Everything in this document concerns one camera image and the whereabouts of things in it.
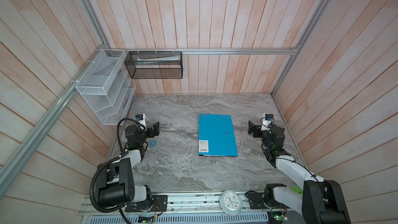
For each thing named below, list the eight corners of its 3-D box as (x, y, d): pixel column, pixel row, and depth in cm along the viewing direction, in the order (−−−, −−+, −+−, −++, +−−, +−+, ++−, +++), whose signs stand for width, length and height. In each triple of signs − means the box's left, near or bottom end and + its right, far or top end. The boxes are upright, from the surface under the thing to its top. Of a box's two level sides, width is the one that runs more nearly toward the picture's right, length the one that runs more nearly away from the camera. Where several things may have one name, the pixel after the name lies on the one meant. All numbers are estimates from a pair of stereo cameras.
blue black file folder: (198, 156, 91) (198, 154, 89) (198, 116, 110) (198, 114, 108) (238, 156, 91) (239, 154, 89) (231, 116, 110) (231, 114, 108)
